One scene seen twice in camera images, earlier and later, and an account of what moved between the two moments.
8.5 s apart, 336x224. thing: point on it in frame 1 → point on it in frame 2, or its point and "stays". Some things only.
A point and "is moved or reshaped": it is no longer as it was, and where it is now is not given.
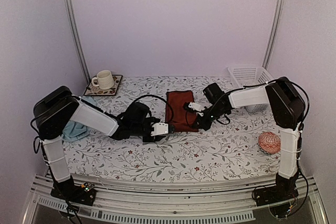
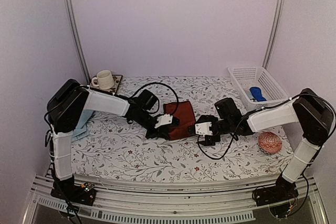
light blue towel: x=74 y=130 stays
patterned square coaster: x=92 y=90 stays
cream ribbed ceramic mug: x=104 y=80 stays
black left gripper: x=154 y=139 → x=161 y=131
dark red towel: x=175 y=115 is moved or reshaped
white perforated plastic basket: x=243 y=76 stays
